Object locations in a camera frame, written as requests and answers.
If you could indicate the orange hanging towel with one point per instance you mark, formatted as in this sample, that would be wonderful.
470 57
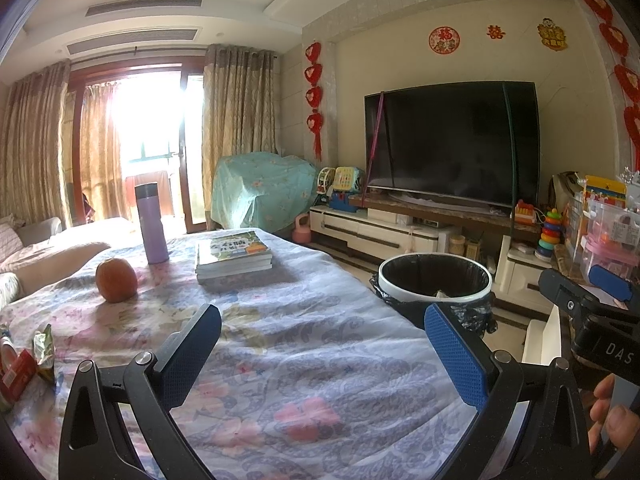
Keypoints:
150 192

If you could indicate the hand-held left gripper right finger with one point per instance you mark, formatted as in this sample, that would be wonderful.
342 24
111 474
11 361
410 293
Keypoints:
452 355

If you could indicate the orange toy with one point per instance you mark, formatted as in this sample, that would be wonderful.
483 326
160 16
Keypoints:
526 212

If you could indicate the white low cabinet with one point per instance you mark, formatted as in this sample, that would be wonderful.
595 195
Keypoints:
542 335

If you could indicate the purple thermos bottle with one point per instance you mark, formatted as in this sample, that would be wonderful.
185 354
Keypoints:
151 225

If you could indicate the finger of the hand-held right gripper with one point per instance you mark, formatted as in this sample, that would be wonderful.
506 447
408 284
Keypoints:
610 282
565 292

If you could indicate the red drink carton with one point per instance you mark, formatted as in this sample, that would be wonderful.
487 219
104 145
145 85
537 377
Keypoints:
17 377

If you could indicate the gold red figure sticker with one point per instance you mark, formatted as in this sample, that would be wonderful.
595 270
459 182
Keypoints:
552 35

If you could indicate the green foil wrapper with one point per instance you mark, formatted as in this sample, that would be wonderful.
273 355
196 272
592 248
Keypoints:
44 355

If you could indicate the wooden balcony door frame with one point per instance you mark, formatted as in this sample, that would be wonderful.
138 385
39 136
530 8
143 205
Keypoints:
75 110

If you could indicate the thin beige curtain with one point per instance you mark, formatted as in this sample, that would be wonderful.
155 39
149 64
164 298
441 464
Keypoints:
100 150

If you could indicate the pink kettlebell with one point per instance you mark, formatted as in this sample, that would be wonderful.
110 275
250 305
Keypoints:
301 232

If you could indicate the white television stand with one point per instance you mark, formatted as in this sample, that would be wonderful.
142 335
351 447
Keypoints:
390 240

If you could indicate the person's right hand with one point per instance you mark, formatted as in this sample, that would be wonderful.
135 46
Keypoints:
622 422

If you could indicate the pink striped pillow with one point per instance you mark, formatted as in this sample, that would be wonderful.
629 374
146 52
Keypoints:
7 240

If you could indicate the stack of books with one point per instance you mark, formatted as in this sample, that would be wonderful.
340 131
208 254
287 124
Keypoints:
232 257

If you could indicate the orange fruit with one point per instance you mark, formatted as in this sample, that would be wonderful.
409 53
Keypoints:
116 280

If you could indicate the blue toy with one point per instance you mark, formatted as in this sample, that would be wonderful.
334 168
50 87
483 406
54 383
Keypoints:
347 203

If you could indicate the beige patterned curtain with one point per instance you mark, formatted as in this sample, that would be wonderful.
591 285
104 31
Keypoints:
235 125
35 145

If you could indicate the black television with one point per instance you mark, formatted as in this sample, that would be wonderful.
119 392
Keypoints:
450 140

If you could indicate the round red paper cutting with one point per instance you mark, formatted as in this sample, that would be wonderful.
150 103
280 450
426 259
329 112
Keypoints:
444 40

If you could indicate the ceiling air vent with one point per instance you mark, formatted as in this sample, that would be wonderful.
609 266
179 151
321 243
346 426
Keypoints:
130 41
145 6

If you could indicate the white red wheel toy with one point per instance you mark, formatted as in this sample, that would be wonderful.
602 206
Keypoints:
326 181

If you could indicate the white rimmed trash bin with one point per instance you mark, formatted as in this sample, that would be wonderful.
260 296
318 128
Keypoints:
390 272

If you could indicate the red paper character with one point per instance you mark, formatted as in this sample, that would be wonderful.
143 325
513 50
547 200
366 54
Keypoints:
496 32

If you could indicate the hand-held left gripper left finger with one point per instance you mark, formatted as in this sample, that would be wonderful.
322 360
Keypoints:
190 350

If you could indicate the brown bag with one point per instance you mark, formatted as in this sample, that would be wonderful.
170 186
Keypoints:
565 205

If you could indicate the yellow green toy register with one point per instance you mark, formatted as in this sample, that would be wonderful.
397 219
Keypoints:
347 180

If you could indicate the grey sofa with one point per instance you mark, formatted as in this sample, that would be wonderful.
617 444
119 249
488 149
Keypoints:
55 255

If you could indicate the stacked yellow containers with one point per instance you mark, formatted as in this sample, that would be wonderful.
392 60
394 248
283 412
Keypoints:
456 246

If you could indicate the teal cloth covered furniture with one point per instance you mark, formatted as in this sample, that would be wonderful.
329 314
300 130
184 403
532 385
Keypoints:
260 190

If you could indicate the clear box pink lid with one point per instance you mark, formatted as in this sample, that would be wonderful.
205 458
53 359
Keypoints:
615 225

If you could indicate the yellow box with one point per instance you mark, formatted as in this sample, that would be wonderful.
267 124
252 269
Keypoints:
605 187

